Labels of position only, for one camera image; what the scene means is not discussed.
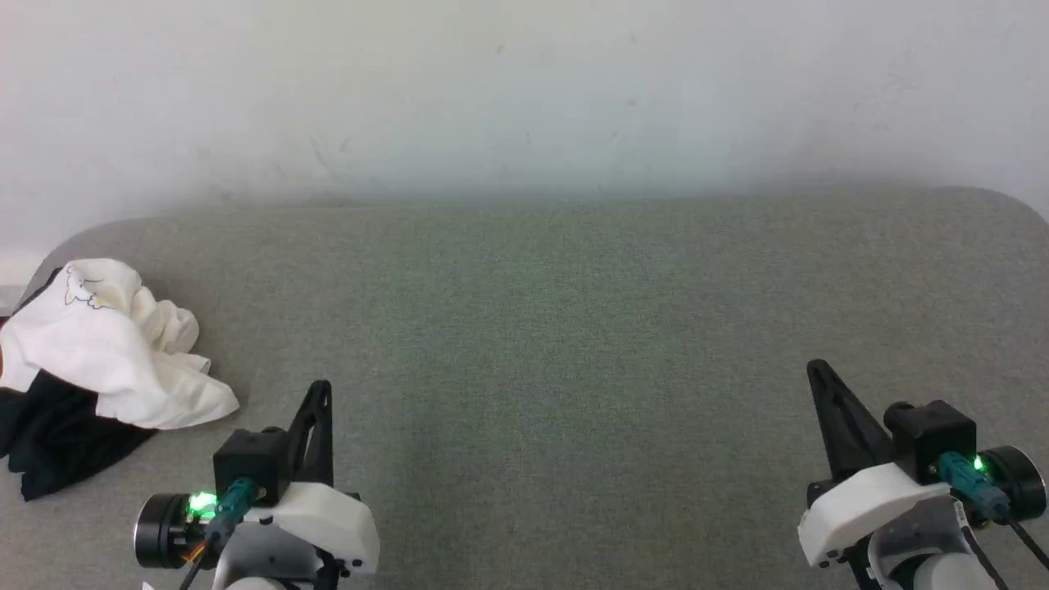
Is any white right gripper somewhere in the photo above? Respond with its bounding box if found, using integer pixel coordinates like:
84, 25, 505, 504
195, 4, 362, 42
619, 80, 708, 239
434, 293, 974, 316
799, 359, 951, 568

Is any white shirt with black sleeves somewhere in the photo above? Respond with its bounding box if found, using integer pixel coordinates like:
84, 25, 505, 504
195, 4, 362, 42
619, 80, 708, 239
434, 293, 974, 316
0, 259, 240, 502

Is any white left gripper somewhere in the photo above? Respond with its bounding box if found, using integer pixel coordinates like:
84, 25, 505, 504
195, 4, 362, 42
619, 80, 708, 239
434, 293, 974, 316
246, 380, 380, 574

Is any left teal plug black cable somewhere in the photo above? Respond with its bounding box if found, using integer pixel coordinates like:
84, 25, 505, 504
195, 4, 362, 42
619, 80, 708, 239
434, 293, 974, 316
179, 478, 261, 590

